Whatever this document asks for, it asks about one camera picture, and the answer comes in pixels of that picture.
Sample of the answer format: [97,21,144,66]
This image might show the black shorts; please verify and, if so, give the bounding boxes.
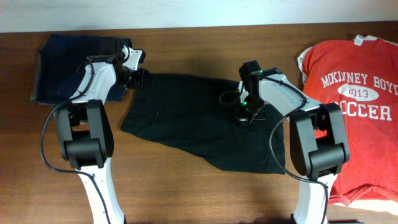
[121,73,285,174]

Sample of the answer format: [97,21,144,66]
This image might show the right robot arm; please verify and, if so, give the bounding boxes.
[237,60,350,224]

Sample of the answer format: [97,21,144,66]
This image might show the red soccer t-shirt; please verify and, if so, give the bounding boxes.
[297,35,397,214]

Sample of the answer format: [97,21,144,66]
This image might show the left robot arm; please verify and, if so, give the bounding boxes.
[50,37,148,223]

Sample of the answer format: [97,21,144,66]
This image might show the folded navy blue garment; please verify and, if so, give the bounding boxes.
[30,33,132,106]

